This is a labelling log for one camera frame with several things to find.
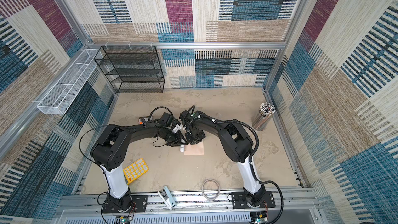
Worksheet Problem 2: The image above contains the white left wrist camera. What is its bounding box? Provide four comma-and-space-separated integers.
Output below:
172, 124, 183, 133

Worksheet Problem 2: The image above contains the coiled white cable ring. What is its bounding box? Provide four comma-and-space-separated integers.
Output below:
201, 178, 221, 201

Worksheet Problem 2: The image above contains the pack of coloured markers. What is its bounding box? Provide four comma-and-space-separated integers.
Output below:
138, 116, 150, 124

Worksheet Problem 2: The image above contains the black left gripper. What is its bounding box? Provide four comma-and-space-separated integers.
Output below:
162, 129, 188, 146

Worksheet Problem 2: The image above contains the white wire mesh basket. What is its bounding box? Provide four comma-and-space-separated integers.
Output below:
37, 49, 98, 115

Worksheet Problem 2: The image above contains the light blue stapler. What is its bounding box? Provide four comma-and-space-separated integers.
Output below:
157, 186, 176, 211

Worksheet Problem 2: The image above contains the cup of pencils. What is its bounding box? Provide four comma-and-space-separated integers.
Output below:
252, 102, 276, 131

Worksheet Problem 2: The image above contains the yellow calculator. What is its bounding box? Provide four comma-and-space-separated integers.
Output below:
123, 158, 149, 185

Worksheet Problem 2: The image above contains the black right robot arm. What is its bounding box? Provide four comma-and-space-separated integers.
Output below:
179, 110, 284, 208

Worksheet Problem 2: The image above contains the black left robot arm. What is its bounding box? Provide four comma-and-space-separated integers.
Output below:
86, 106, 186, 213

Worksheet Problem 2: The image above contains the black wire shelf rack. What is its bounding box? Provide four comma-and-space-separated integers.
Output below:
94, 46, 165, 93

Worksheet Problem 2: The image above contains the pink envelope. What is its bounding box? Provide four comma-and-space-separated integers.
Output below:
184, 143, 204, 156

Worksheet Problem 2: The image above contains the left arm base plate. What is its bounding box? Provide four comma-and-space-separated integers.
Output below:
102, 195, 148, 214

